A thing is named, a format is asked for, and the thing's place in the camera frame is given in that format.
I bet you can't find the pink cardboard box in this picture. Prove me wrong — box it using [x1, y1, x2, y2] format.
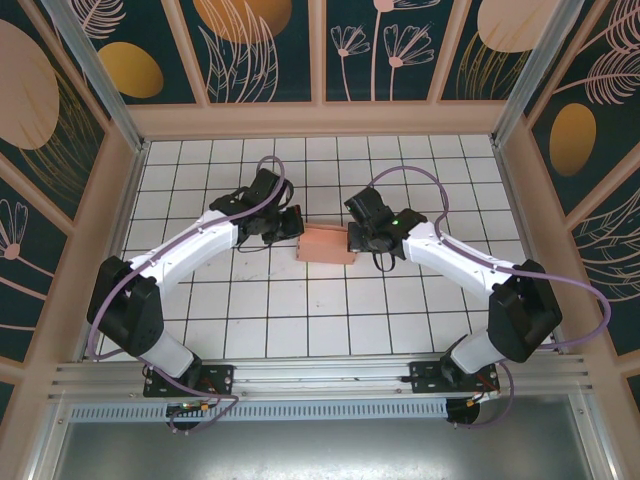
[294, 224, 358, 267]

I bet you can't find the grey slotted cable duct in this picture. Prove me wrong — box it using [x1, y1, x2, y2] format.
[67, 399, 450, 422]

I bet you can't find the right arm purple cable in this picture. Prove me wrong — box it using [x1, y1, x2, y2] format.
[368, 164, 614, 432]

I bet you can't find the aluminium frame post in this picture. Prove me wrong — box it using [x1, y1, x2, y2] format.
[488, 0, 605, 147]
[39, 0, 152, 154]

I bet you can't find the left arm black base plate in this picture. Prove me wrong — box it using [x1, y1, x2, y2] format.
[143, 364, 236, 399]

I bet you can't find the aluminium mounting rail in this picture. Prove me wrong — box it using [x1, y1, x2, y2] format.
[47, 353, 595, 402]

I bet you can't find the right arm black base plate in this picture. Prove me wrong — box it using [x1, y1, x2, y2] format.
[408, 360, 501, 396]

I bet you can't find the grey metal panel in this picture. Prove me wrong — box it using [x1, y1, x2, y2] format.
[29, 392, 617, 480]

